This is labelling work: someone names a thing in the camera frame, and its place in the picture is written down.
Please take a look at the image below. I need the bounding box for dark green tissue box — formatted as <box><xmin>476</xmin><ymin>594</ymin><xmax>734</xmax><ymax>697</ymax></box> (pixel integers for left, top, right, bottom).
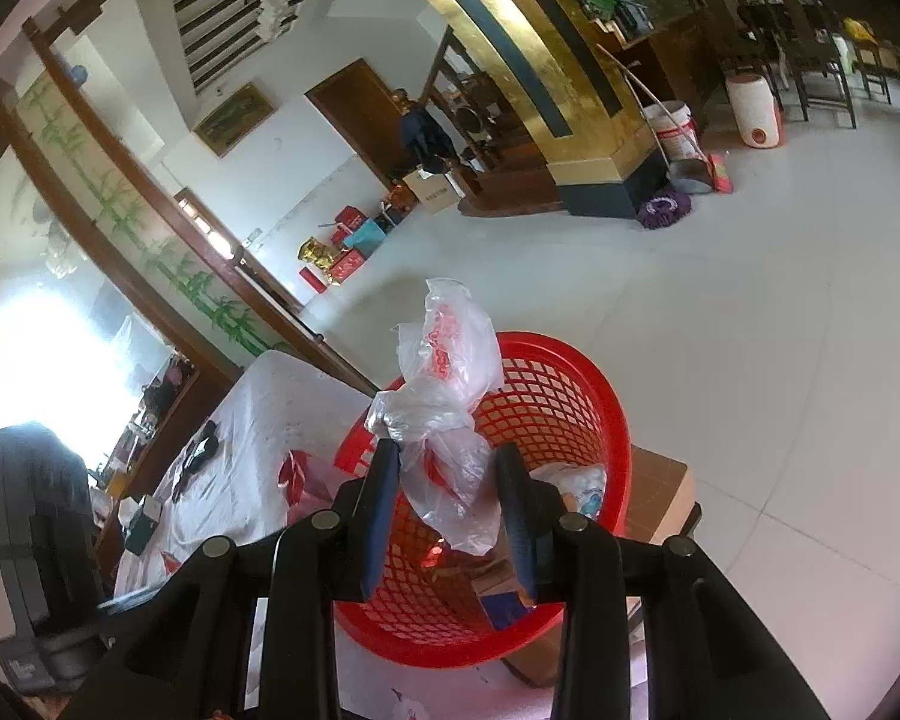
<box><xmin>116</xmin><ymin>494</ymin><xmax>162</xmax><ymax>556</ymax></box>

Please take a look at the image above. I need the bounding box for red gift boxes pile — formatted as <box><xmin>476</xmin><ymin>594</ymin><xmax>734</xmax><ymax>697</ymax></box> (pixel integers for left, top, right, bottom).
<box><xmin>297</xmin><ymin>205</ymin><xmax>391</xmax><ymax>294</ymax></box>

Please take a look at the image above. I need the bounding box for cardboard box by stairs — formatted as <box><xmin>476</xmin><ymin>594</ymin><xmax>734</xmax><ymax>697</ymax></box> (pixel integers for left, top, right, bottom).
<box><xmin>403</xmin><ymin>167</ymin><xmax>461</xmax><ymax>215</ymax></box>

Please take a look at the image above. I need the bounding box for brown cardboard box under basket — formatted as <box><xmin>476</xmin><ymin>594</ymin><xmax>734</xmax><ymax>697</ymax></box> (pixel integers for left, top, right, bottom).
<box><xmin>504</xmin><ymin>447</ymin><xmax>702</xmax><ymax>688</ymax></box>

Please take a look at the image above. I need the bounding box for wooden staircase railing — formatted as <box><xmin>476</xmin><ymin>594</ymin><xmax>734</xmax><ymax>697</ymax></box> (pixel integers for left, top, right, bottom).
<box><xmin>421</xmin><ymin>26</ymin><xmax>546</xmax><ymax>172</ymax></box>

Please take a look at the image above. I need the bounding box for dark wooden chair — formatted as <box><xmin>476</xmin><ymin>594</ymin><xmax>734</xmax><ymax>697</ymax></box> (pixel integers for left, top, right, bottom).
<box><xmin>779</xmin><ymin>0</ymin><xmax>857</xmax><ymax>128</ymax></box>

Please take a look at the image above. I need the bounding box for gold and black pillar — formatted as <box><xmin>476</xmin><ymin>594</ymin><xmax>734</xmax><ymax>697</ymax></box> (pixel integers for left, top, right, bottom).
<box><xmin>427</xmin><ymin>0</ymin><xmax>667</xmax><ymax>220</ymax></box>

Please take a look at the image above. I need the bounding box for dark jacket on railing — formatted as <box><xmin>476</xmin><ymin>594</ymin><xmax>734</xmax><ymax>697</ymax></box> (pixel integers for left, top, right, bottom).
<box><xmin>400</xmin><ymin>104</ymin><xmax>458</xmax><ymax>174</ymax></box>

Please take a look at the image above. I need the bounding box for framed landscape painting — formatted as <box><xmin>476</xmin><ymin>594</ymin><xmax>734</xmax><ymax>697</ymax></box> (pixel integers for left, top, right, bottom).
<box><xmin>193</xmin><ymin>83</ymin><xmax>276</xmax><ymax>158</ymax></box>

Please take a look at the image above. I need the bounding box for white plastic bucket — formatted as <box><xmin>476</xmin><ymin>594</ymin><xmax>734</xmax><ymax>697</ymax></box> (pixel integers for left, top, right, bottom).
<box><xmin>642</xmin><ymin>101</ymin><xmax>701</xmax><ymax>161</ymax></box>

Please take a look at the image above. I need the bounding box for pink floral tablecloth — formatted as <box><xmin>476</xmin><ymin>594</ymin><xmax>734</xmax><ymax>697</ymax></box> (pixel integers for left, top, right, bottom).
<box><xmin>115</xmin><ymin>351</ymin><xmax>553</xmax><ymax>718</ymax></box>

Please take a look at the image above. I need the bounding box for brown wooden door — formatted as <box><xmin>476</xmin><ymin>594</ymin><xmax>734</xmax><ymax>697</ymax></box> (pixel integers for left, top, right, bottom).
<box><xmin>305</xmin><ymin>59</ymin><xmax>411</xmax><ymax>185</ymax></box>

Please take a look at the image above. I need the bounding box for red plastic mesh basket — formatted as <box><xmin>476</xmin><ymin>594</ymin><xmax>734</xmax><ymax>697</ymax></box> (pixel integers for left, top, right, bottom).
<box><xmin>334</xmin><ymin>332</ymin><xmax>632</xmax><ymax>670</ymax></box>

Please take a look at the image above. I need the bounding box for wooden sideboard with clutter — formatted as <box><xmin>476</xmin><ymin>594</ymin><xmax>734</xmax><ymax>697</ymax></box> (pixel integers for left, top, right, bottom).
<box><xmin>95</xmin><ymin>355</ymin><xmax>232</xmax><ymax>592</ymax></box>

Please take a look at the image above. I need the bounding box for red flat packet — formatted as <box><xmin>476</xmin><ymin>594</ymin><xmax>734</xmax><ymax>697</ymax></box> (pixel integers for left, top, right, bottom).
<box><xmin>278</xmin><ymin>450</ymin><xmax>349</xmax><ymax>507</ymax></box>

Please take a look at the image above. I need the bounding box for grey dustpan and broom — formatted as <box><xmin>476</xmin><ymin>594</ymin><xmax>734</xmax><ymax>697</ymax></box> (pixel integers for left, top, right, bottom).
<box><xmin>595</xmin><ymin>44</ymin><xmax>735</xmax><ymax>199</ymax></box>

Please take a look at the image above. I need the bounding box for white cylindrical stool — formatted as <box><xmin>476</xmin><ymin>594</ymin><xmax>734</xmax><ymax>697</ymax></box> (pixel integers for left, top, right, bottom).
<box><xmin>725</xmin><ymin>71</ymin><xmax>784</xmax><ymax>149</ymax></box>

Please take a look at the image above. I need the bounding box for clear plastic bag red print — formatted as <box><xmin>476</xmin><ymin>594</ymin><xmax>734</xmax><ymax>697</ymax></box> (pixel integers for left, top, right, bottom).
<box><xmin>365</xmin><ymin>278</ymin><xmax>504</xmax><ymax>556</ymax></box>

